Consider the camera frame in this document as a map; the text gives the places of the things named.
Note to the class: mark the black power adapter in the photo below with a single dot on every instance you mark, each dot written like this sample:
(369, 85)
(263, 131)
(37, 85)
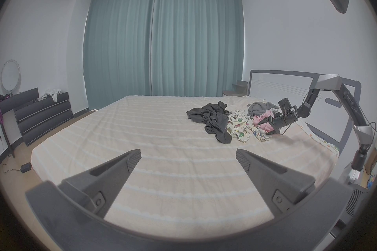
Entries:
(26, 167)

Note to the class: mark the grey bedside table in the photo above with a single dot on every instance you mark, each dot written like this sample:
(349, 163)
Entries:
(237, 89)

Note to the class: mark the grey garment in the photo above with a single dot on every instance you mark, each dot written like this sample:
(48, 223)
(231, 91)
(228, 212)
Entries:
(260, 108)

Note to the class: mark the black chest of drawers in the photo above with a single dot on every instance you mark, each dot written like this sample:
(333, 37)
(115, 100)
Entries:
(44, 117)

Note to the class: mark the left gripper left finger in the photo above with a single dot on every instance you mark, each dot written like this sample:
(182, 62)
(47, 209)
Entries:
(82, 189)

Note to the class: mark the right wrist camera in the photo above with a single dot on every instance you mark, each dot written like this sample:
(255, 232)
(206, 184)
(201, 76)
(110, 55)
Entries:
(285, 105)

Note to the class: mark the white cloth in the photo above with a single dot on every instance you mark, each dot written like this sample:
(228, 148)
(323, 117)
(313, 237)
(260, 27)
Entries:
(53, 94)

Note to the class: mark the round white mirror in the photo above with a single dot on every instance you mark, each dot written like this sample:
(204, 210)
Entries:
(10, 76)

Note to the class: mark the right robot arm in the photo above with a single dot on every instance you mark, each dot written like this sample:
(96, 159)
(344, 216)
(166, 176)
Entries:
(330, 80)

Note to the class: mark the white printed pyjama top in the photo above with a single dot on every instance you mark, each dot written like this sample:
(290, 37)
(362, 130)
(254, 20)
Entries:
(240, 127)

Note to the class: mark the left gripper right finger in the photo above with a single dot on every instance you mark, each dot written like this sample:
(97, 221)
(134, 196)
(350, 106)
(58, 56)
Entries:
(291, 189)

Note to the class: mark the bed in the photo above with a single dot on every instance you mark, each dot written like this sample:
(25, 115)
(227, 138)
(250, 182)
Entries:
(176, 179)

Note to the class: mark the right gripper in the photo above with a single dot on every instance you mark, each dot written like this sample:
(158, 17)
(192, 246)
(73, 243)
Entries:
(282, 120)

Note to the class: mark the black garment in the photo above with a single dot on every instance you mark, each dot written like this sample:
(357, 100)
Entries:
(212, 119)

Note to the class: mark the pink garment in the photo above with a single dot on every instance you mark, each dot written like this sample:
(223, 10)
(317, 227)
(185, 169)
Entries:
(259, 120)

